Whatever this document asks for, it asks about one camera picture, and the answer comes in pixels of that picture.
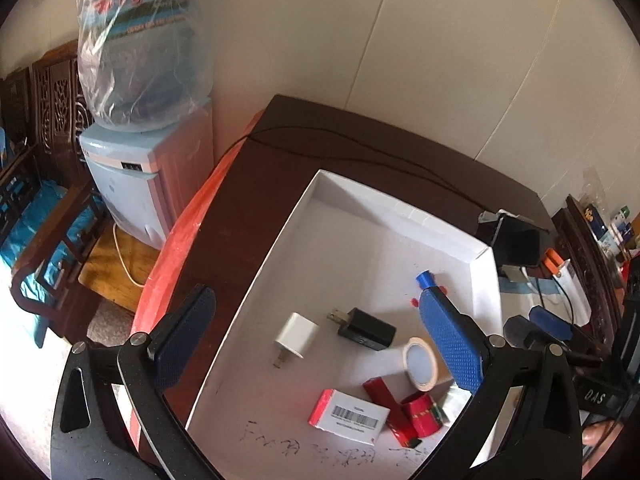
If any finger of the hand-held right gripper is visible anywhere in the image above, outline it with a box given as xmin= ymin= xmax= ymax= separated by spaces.
xmin=502 ymin=315 xmax=603 ymax=367
xmin=528 ymin=305 xmax=576 ymax=341

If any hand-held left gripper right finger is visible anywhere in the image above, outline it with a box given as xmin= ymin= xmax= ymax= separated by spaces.
xmin=415 ymin=289 xmax=583 ymax=480

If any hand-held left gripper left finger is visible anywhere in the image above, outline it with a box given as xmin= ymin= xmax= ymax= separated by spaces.
xmin=50 ymin=284 xmax=223 ymax=480

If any brown tape roll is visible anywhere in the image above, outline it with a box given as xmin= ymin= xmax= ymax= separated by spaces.
xmin=401 ymin=337 xmax=441 ymax=391

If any long red box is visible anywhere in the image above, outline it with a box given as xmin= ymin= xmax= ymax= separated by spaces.
xmin=362 ymin=376 xmax=422 ymax=448

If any black charger plug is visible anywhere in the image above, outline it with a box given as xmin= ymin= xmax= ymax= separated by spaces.
xmin=326 ymin=306 xmax=397 ymax=352

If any white charger plug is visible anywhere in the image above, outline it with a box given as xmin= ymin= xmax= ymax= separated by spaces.
xmin=272 ymin=312 xmax=320 ymax=368

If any white box red side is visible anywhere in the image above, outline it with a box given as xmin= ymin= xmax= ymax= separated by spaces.
xmin=307 ymin=389 xmax=391 ymax=445

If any white cardboard box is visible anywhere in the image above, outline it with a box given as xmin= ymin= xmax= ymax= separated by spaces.
xmin=185 ymin=169 xmax=503 ymax=480

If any person's right hand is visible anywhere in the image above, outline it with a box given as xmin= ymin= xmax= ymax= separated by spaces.
xmin=581 ymin=420 xmax=621 ymax=448

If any white absorbent pad blue border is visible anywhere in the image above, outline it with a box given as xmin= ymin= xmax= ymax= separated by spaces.
xmin=497 ymin=275 xmax=551 ymax=311

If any carved dark wooden cabinet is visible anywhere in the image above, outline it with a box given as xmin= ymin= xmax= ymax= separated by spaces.
xmin=550 ymin=195 xmax=640 ymax=341

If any black power adapter box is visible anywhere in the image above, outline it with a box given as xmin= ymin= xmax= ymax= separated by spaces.
xmin=475 ymin=212 xmax=543 ymax=268

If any red plastic sheet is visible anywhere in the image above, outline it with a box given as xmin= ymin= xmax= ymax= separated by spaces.
xmin=127 ymin=110 xmax=266 ymax=456

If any dark blue carton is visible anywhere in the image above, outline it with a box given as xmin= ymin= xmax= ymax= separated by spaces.
xmin=580 ymin=202 xmax=608 ymax=241

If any light blue water dispenser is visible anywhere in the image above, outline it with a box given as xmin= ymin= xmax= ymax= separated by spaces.
xmin=79 ymin=100 xmax=215 ymax=252

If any blue seat cushion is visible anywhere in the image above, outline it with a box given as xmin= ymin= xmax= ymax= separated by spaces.
xmin=0 ymin=180 xmax=96 ymax=346

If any carved wooden chair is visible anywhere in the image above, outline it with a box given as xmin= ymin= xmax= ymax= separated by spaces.
xmin=0 ymin=42 xmax=108 ymax=346

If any water jug in plastic bag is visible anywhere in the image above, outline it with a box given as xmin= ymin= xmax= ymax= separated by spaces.
xmin=76 ymin=0 xmax=213 ymax=133

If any black charging cable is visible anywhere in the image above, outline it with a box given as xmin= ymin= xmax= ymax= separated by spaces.
xmin=537 ymin=275 xmax=573 ymax=321

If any white power cord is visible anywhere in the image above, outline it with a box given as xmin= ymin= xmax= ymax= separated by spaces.
xmin=112 ymin=222 xmax=148 ymax=288

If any thin black cable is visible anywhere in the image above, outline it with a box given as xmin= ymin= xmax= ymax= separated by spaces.
xmin=235 ymin=127 xmax=501 ymax=211

